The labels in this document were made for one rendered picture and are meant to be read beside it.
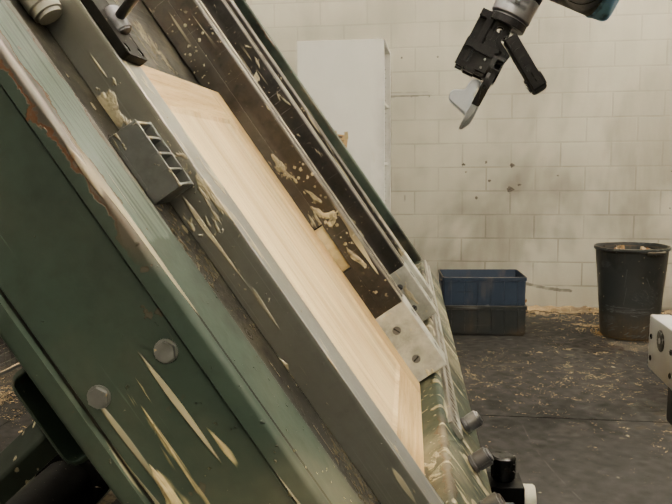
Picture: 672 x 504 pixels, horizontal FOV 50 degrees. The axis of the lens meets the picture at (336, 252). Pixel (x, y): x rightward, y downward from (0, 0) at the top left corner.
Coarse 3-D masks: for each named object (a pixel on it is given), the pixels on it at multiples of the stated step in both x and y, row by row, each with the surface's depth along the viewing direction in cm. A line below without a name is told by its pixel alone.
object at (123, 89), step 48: (96, 48) 67; (96, 96) 67; (144, 96) 67; (192, 144) 71; (192, 192) 67; (240, 240) 67; (240, 288) 68; (288, 288) 70; (288, 336) 68; (336, 384) 68; (336, 432) 69; (384, 432) 70; (384, 480) 69
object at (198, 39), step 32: (160, 0) 114; (192, 0) 113; (192, 32) 114; (192, 64) 115; (224, 64) 114; (224, 96) 115; (256, 96) 114; (256, 128) 115; (288, 128) 120; (288, 160) 115; (288, 192) 116; (320, 192) 115; (320, 224) 116; (352, 224) 119; (352, 256) 116; (384, 288) 116; (384, 320) 116; (416, 320) 116; (416, 352) 117
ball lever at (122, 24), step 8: (128, 0) 66; (136, 0) 66; (104, 8) 68; (112, 8) 68; (120, 8) 67; (128, 8) 67; (112, 16) 68; (120, 16) 67; (120, 24) 68; (128, 24) 68; (120, 32) 68; (128, 32) 69
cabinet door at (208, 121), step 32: (192, 96) 95; (192, 128) 86; (224, 128) 103; (224, 160) 91; (256, 160) 109; (256, 192) 96; (256, 224) 85; (288, 224) 102; (288, 256) 90; (320, 256) 109; (320, 288) 95; (352, 288) 115; (320, 320) 85; (352, 320) 101; (352, 352) 89; (384, 352) 108; (384, 384) 95; (416, 384) 114; (384, 416) 84; (416, 416) 99; (416, 448) 87
